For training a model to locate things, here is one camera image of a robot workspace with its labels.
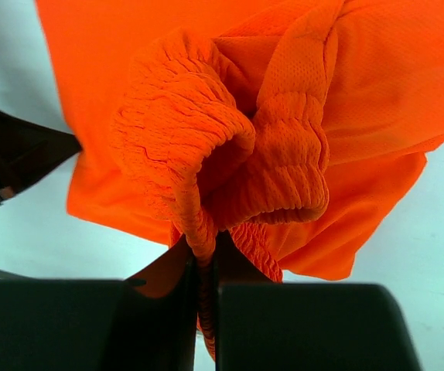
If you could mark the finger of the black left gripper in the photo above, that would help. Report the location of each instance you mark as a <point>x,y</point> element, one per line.
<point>29,152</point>

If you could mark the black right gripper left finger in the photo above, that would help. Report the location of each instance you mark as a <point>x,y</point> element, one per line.
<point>146,322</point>

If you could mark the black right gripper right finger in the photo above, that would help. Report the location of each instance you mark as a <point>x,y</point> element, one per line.
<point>262,325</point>

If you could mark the orange mesh shorts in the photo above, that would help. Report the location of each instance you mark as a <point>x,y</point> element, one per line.
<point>296,126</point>

